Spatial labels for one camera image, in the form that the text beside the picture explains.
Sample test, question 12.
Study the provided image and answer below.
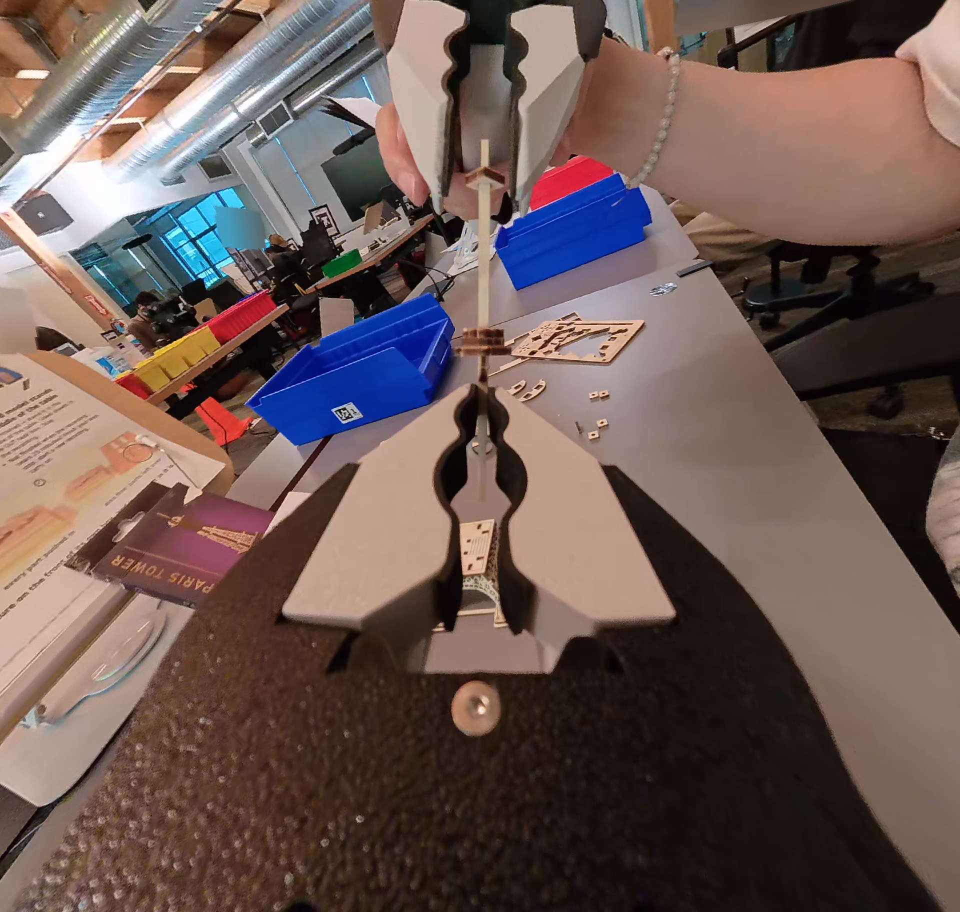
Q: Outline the black office chair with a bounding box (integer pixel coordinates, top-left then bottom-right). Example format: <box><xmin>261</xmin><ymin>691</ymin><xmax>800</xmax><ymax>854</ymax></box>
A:
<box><xmin>738</xmin><ymin>240</ymin><xmax>931</xmax><ymax>422</ymax></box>

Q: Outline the wooden puzzle sheet with arcs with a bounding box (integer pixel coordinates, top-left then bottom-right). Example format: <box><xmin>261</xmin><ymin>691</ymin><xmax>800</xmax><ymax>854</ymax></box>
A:
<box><xmin>491</xmin><ymin>313</ymin><xmax>646</xmax><ymax>375</ymax></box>

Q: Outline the person's right forearm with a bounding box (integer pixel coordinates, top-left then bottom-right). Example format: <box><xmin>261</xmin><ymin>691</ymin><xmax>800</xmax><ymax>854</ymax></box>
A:
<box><xmin>637</xmin><ymin>42</ymin><xmax>960</xmax><ymax>247</ymax></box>

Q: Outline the black computer monitor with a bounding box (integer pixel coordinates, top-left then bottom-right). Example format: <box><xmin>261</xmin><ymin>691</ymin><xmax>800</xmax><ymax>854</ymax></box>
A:
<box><xmin>321</xmin><ymin>135</ymin><xmax>410</xmax><ymax>225</ymax></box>

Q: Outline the instruction poster board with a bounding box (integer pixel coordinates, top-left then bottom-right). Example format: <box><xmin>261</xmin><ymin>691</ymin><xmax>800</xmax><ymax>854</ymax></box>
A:
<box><xmin>0</xmin><ymin>351</ymin><xmax>235</xmax><ymax>711</ymax></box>

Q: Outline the red storage bin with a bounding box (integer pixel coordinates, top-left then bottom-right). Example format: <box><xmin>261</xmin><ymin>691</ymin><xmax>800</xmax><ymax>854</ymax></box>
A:
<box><xmin>528</xmin><ymin>156</ymin><xmax>618</xmax><ymax>212</ymax></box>

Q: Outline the thin wooden spire piece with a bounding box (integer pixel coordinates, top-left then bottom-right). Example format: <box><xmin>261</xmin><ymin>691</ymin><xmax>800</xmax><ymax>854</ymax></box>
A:
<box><xmin>453</xmin><ymin>139</ymin><xmax>505</xmax><ymax>504</ymax></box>

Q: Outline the row of coloured storage bins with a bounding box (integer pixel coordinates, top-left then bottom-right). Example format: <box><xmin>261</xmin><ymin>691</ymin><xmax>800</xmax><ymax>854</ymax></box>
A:
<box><xmin>112</xmin><ymin>289</ymin><xmax>280</xmax><ymax>403</ymax></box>

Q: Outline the wooden tower base model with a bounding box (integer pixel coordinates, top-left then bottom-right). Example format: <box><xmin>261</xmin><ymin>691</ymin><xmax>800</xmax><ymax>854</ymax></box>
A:
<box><xmin>431</xmin><ymin>518</ymin><xmax>505</xmax><ymax>632</ymax></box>

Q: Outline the person's right hand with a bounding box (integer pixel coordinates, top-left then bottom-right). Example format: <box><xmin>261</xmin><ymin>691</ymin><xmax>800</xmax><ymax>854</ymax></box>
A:
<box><xmin>375</xmin><ymin>34</ymin><xmax>665</xmax><ymax>217</ymax></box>

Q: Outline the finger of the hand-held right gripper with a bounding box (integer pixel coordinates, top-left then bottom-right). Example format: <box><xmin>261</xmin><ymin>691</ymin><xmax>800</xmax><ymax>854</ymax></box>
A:
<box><xmin>508</xmin><ymin>6</ymin><xmax>586</xmax><ymax>210</ymax></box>
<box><xmin>386</xmin><ymin>0</ymin><xmax>471</xmax><ymax>213</ymax></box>

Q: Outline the orange traffic cone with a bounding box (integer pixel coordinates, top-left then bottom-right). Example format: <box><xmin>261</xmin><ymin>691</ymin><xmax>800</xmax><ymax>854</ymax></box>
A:
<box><xmin>196</xmin><ymin>396</ymin><xmax>258</xmax><ymax>448</ymax></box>

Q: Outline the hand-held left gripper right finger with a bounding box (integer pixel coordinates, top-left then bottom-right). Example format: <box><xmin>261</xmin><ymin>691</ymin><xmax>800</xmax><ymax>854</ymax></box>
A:
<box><xmin>486</xmin><ymin>384</ymin><xmax>678</xmax><ymax>637</ymax></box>

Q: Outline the purple puzzle box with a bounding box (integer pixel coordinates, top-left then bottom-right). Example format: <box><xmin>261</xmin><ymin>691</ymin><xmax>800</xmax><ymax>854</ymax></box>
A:
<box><xmin>67</xmin><ymin>483</ymin><xmax>276</xmax><ymax>611</ymax></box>

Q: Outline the white bead bracelet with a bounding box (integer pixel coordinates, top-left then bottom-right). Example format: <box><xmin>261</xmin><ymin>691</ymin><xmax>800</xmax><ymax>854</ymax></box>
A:
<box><xmin>624</xmin><ymin>45</ymin><xmax>684</xmax><ymax>191</ymax></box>

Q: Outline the large blue storage bin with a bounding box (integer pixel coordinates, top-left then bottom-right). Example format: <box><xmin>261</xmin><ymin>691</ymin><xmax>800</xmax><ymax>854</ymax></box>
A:
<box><xmin>246</xmin><ymin>293</ymin><xmax>456</xmax><ymax>447</ymax></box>

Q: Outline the small blue storage bin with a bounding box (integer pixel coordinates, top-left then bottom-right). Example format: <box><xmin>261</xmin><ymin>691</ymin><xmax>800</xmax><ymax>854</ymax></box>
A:
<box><xmin>495</xmin><ymin>173</ymin><xmax>652</xmax><ymax>292</ymax></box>

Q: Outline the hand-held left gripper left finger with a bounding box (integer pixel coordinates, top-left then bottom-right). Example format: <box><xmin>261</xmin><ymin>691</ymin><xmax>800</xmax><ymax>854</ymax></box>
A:
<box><xmin>282</xmin><ymin>384</ymin><xmax>477</xmax><ymax>632</ymax></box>

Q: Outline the white articulated stand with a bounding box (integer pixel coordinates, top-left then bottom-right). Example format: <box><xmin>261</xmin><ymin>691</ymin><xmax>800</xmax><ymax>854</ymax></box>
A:
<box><xmin>30</xmin><ymin>604</ymin><xmax>170</xmax><ymax>729</ymax></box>

